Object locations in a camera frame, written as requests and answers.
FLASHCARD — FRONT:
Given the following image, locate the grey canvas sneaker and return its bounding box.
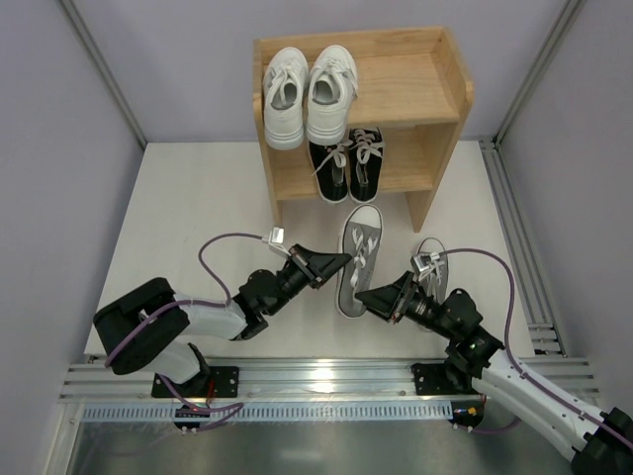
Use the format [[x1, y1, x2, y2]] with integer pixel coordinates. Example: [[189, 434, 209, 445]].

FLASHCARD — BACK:
[[416, 237, 449, 304], [335, 205, 383, 319]]

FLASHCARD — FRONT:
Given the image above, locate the right aluminium frame post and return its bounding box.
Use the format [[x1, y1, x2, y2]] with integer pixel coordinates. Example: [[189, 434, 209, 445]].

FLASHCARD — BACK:
[[493, 0, 587, 146]]

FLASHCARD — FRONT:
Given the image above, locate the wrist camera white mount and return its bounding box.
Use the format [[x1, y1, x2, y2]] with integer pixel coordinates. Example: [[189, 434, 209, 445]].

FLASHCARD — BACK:
[[410, 252, 441, 283], [261, 226, 289, 256]]

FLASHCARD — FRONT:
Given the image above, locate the wooden two-tier shoe shelf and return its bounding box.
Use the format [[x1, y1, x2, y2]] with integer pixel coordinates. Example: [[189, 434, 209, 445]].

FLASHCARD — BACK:
[[253, 27, 474, 232]]

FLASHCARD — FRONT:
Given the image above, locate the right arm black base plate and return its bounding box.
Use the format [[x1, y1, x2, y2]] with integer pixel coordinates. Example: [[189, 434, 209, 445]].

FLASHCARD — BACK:
[[410, 362, 459, 396]]

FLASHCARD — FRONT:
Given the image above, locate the aluminium frame post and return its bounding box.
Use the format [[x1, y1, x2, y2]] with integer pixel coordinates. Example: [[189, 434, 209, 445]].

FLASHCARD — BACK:
[[56, 0, 148, 150], [493, 0, 587, 146]]

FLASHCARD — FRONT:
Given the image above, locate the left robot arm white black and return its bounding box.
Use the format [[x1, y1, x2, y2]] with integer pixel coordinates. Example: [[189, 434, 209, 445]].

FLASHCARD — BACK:
[[93, 244, 352, 398]]

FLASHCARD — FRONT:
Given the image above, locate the white sneaker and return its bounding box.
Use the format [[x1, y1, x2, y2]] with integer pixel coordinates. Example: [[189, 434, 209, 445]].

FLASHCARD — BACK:
[[306, 45, 358, 146], [262, 47, 309, 150]]

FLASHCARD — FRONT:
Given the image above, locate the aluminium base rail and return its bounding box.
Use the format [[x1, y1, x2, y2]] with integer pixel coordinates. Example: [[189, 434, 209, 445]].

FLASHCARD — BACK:
[[59, 356, 599, 402]]

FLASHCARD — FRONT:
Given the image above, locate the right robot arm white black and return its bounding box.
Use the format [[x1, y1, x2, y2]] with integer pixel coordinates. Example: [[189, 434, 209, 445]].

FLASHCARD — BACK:
[[356, 272, 632, 474]]

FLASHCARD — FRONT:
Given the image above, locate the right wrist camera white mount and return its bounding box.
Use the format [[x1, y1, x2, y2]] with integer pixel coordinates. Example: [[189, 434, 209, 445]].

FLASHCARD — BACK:
[[410, 252, 441, 283]]

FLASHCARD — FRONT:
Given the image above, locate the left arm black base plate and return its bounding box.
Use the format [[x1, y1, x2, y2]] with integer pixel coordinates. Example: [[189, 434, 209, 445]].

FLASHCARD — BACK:
[[168, 366, 239, 399]]

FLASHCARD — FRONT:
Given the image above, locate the left aluminium frame post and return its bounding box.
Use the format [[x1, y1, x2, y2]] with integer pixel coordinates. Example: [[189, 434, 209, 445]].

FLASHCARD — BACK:
[[56, 0, 148, 150]]

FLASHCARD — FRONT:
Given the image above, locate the black canvas sneaker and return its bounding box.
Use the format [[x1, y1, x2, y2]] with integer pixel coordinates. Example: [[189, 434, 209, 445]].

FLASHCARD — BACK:
[[308, 141, 350, 204], [348, 128, 385, 204]]

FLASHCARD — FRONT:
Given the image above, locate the perforated cable duct strip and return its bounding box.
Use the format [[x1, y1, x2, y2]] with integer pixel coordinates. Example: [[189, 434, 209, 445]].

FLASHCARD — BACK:
[[81, 400, 453, 424]]

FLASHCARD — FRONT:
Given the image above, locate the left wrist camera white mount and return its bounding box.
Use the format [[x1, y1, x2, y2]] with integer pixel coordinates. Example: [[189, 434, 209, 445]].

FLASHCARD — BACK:
[[261, 226, 289, 256]]

